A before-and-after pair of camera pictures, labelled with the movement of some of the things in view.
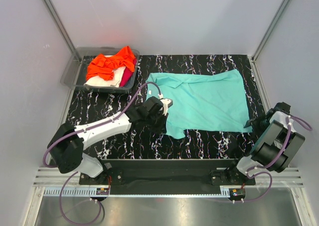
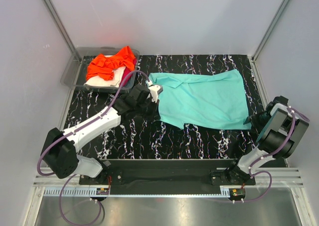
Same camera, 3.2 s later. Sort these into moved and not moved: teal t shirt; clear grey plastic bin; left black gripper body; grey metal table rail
Moved: left black gripper body
Not moved: grey metal table rail; teal t shirt; clear grey plastic bin
